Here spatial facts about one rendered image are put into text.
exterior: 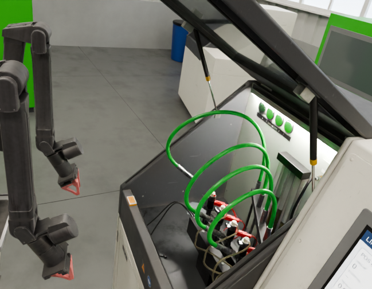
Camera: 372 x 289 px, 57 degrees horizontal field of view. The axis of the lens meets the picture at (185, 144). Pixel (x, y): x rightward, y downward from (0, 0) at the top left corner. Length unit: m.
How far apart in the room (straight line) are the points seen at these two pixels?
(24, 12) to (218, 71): 2.13
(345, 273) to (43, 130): 1.01
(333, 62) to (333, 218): 3.20
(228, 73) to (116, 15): 4.17
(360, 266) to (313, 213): 0.17
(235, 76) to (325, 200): 3.21
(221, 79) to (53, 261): 3.24
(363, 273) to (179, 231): 0.86
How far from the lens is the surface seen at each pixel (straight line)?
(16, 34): 1.17
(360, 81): 3.77
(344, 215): 0.90
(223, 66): 3.94
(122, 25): 7.77
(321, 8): 6.01
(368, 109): 1.39
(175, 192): 1.63
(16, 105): 0.75
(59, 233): 0.97
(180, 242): 1.49
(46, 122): 1.27
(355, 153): 0.90
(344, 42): 3.95
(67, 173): 1.37
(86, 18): 7.54
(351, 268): 0.89
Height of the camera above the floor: 1.86
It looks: 28 degrees down
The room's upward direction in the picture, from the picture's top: 10 degrees clockwise
